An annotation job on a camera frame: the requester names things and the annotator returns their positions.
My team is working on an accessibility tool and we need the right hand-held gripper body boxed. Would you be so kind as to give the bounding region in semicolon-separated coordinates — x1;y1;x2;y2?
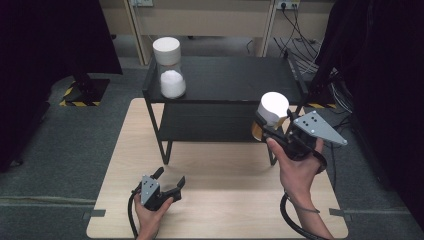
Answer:
260;110;349;162

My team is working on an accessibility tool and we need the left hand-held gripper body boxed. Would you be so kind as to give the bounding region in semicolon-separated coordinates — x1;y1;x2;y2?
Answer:
139;174;183;212

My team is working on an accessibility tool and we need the white-lid jar of orange contents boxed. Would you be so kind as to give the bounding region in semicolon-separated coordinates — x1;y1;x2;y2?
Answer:
251;91;291;142

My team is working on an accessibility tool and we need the black two-tier metal rack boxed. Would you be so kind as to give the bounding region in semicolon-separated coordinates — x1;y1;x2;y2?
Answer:
142;54;310;167

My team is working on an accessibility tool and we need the white-lid jar of white powder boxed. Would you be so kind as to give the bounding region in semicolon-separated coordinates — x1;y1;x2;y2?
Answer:
152;36;187;100

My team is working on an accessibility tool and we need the person's left hand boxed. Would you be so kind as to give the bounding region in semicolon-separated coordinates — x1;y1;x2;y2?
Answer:
134;197;175;235

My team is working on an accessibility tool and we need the person's right hand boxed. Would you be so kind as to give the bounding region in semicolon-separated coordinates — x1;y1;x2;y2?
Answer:
265;136;325;203

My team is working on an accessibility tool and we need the grey tape strip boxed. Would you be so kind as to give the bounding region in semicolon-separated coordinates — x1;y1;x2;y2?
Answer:
82;208;107;220
328;207;353;223

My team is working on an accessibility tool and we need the thin wrist band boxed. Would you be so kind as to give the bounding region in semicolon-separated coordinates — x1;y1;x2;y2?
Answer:
289;199;322;214

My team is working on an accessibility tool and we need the black stand base striped tape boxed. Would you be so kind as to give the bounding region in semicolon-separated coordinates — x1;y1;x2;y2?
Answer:
59;74;111;108

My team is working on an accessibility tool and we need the beige desk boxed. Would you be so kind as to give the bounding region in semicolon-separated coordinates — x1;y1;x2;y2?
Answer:
99;0;335;66

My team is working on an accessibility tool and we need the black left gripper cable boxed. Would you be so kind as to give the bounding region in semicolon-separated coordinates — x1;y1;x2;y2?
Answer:
127;189;143;240

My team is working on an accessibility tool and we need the tangle of black floor cables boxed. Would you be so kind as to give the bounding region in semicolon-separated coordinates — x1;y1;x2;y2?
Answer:
272;5;355;109

